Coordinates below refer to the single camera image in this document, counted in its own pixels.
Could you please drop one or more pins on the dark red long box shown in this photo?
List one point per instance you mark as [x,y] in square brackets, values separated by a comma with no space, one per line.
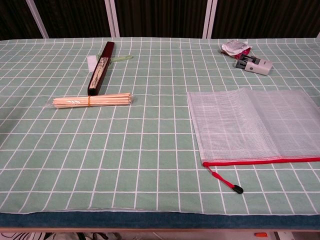
[100,70]

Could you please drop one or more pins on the grey black stapler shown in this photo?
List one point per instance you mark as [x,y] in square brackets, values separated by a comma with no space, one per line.
[257,67]

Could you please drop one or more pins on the white mesh zipper pouch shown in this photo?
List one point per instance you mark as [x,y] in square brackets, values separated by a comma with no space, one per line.
[237,125]

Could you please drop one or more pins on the wrapped wooden chopstick bundle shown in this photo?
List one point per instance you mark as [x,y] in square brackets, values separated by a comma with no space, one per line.
[95,101]

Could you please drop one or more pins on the green brush with white bristles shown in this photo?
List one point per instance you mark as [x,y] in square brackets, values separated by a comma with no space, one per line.
[92,63]

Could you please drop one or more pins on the green white-grid tablecloth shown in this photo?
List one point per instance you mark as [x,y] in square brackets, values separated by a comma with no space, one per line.
[150,150]

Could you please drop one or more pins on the dark blue felt table cover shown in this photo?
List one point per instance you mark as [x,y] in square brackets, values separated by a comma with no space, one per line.
[150,220]

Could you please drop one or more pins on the white frame post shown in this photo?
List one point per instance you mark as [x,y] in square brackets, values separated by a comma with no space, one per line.
[209,20]
[37,20]
[112,20]

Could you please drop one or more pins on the small orange object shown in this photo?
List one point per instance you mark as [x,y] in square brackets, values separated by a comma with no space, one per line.
[260,234]

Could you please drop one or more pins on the dark pleated curtain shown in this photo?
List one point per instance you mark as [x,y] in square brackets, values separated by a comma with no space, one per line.
[162,17]

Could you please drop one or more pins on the crumpled silver snack packet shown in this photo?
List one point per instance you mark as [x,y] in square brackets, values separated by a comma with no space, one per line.
[233,47]

